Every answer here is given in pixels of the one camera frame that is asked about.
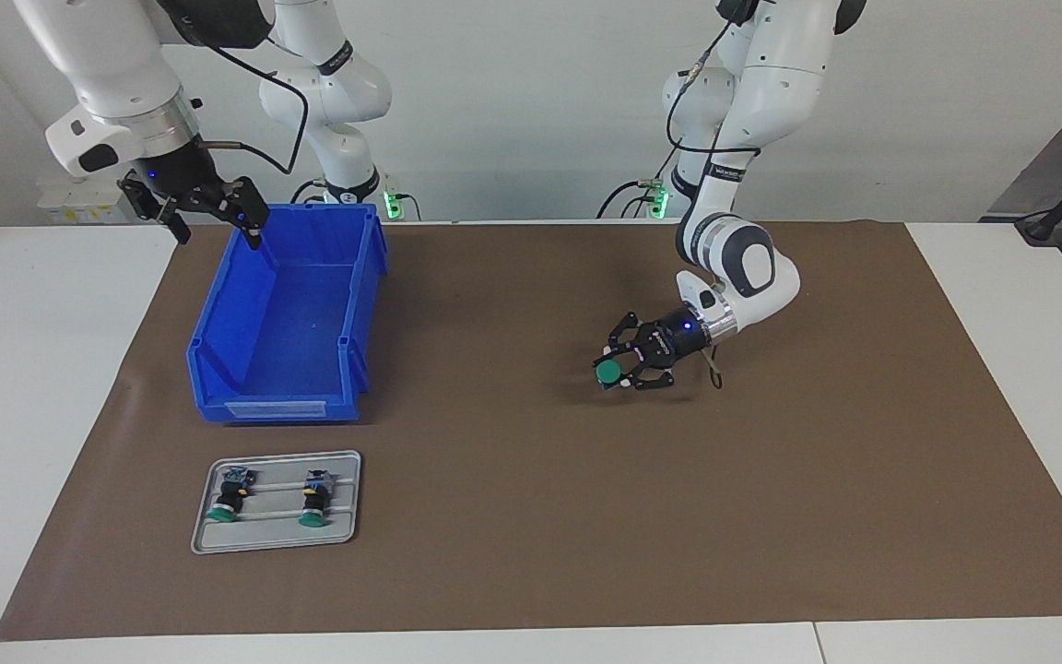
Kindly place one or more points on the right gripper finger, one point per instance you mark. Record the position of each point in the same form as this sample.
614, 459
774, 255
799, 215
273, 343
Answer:
146, 195
250, 203

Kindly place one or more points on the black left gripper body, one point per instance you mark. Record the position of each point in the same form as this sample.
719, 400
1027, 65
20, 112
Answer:
677, 337

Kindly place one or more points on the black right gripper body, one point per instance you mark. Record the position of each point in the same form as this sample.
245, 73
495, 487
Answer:
176, 171

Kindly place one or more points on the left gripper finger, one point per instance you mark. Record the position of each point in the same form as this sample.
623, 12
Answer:
651, 376
628, 337

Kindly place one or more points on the green push button switch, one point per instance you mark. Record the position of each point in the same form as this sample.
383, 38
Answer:
607, 372
229, 496
315, 498

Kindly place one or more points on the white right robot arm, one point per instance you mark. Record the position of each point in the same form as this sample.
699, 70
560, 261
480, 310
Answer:
116, 65

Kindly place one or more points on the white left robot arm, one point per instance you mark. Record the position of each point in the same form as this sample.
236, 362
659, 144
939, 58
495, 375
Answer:
775, 92

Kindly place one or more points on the white box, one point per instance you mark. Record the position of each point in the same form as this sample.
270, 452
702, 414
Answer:
61, 198

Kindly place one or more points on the blue plastic storage bin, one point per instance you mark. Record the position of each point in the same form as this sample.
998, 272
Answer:
291, 323

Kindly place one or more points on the brown table mat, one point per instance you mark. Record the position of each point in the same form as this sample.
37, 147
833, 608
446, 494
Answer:
678, 507

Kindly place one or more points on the green lit control box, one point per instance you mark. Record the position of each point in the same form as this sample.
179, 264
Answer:
655, 201
395, 203

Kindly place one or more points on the grey metal tray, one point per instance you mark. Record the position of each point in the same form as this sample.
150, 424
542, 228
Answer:
347, 498

